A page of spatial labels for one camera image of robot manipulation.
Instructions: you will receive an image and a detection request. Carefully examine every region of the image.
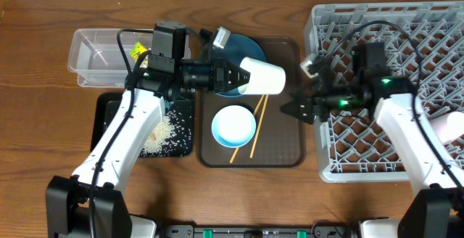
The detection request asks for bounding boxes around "pile of rice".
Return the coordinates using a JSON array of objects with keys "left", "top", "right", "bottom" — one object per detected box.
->
[{"left": 140, "top": 110, "right": 193, "bottom": 157}]

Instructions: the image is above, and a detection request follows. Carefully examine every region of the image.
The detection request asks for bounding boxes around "left wooden chopstick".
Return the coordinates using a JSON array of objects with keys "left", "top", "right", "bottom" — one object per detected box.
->
[{"left": 229, "top": 94, "right": 265, "bottom": 164}]

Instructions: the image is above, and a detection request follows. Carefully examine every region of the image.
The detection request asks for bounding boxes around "light blue bowl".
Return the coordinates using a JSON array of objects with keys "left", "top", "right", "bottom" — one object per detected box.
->
[{"left": 211, "top": 105, "right": 257, "bottom": 148}]

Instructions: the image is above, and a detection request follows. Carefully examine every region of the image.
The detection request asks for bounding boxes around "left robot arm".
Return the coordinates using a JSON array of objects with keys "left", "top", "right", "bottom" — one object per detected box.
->
[{"left": 46, "top": 21, "right": 250, "bottom": 237}]

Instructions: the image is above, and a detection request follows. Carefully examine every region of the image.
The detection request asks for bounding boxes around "right wooden chopstick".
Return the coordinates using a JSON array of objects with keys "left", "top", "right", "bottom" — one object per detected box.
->
[{"left": 249, "top": 95, "right": 269, "bottom": 158}]

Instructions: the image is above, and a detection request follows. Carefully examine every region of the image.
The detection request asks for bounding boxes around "cream plastic cup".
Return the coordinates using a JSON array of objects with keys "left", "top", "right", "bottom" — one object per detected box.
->
[{"left": 238, "top": 57, "right": 286, "bottom": 95}]

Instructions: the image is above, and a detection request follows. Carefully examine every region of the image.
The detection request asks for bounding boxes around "clear plastic waste bin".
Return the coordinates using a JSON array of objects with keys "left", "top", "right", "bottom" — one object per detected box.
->
[{"left": 67, "top": 28, "right": 189, "bottom": 89}]

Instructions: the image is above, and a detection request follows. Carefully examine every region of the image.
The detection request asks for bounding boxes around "brown serving tray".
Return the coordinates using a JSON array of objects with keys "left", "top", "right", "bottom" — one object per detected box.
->
[{"left": 197, "top": 37, "right": 306, "bottom": 168}]

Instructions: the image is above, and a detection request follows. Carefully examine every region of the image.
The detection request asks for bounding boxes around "black plastic tray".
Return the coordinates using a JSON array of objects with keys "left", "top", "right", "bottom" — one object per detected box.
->
[{"left": 91, "top": 92, "right": 194, "bottom": 157}]

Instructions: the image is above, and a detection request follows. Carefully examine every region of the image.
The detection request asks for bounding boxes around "dark blue plate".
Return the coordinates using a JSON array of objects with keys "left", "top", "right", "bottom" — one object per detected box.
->
[{"left": 207, "top": 34, "right": 267, "bottom": 97}]

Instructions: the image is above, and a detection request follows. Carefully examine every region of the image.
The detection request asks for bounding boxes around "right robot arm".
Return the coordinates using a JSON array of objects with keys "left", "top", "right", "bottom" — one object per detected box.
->
[{"left": 281, "top": 43, "right": 463, "bottom": 237}]

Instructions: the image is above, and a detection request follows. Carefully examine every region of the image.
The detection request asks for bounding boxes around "wooden chopstick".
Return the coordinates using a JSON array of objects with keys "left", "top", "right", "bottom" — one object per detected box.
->
[
  {"left": 229, "top": 94, "right": 265, "bottom": 164},
  {"left": 249, "top": 95, "right": 269, "bottom": 158}
]

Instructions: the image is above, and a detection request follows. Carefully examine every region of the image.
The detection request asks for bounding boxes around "pink plastic cup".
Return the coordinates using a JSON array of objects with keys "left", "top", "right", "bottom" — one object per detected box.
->
[{"left": 430, "top": 111, "right": 464, "bottom": 144}]

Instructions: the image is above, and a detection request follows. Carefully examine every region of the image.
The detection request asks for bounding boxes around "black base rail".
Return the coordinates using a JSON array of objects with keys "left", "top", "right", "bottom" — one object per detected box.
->
[{"left": 160, "top": 223, "right": 361, "bottom": 238}]

